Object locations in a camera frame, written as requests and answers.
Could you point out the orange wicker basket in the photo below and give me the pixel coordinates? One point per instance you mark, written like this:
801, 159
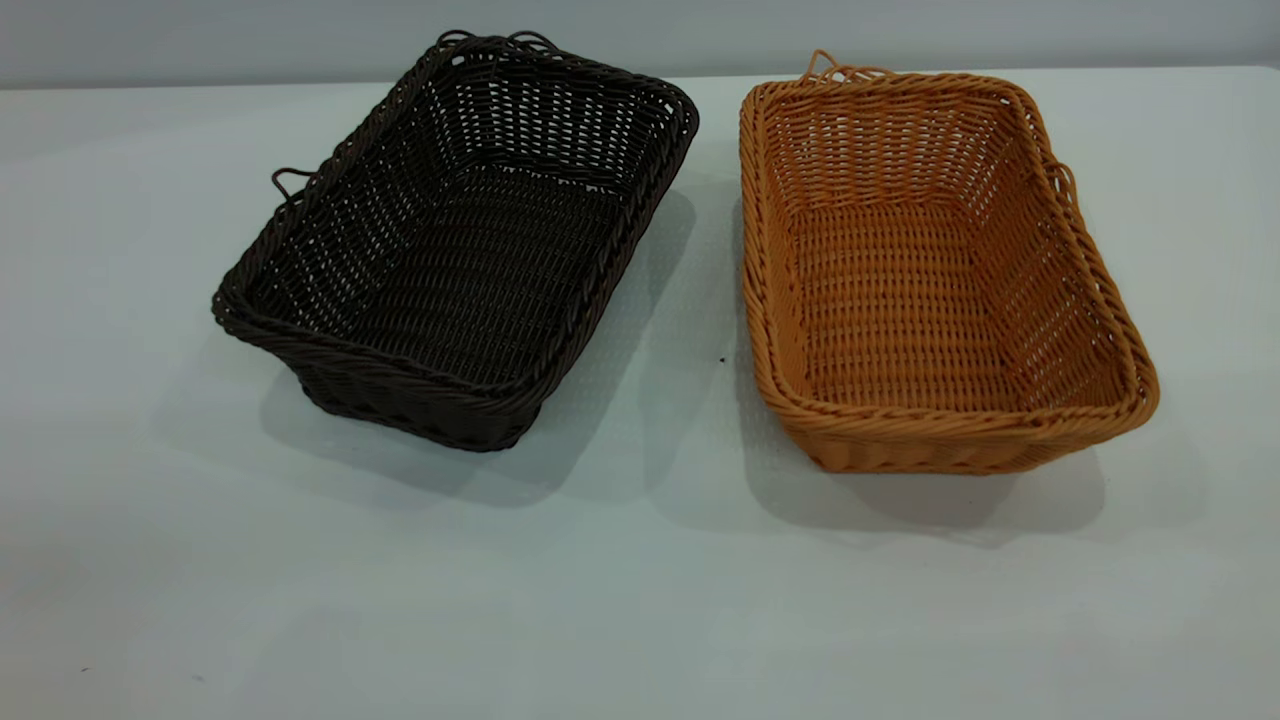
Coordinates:
900, 310

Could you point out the black wicker basket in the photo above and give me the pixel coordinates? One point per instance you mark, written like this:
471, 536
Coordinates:
470, 290

